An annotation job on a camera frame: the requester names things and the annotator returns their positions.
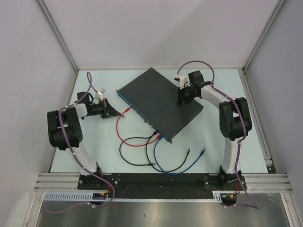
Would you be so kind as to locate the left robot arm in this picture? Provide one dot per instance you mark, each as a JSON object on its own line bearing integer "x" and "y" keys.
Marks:
{"x": 65, "y": 132}

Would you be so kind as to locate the white slotted cable duct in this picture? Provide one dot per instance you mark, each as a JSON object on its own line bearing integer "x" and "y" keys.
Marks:
{"x": 103, "y": 197}

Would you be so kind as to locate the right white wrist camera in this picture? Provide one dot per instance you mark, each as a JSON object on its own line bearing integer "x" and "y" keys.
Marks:
{"x": 182, "y": 79}

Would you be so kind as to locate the aluminium frame rail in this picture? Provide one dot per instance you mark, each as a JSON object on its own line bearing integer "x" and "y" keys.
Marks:
{"x": 256, "y": 182}

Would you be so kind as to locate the black network switch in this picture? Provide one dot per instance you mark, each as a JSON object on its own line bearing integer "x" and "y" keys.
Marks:
{"x": 155, "y": 99}

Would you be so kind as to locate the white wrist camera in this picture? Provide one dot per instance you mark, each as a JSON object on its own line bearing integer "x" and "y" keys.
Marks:
{"x": 182, "y": 79}
{"x": 99, "y": 93}

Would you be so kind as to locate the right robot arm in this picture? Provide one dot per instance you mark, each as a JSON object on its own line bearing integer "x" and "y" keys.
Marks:
{"x": 234, "y": 120}

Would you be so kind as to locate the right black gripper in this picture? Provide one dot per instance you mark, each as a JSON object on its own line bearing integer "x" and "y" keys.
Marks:
{"x": 182, "y": 101}

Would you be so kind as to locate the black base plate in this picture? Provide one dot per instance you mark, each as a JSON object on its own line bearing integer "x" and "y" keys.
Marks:
{"x": 183, "y": 186}

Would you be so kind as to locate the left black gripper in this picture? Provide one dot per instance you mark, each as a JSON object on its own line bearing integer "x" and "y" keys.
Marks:
{"x": 108, "y": 111}

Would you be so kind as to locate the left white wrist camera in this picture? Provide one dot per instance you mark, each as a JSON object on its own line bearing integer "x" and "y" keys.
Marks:
{"x": 99, "y": 93}

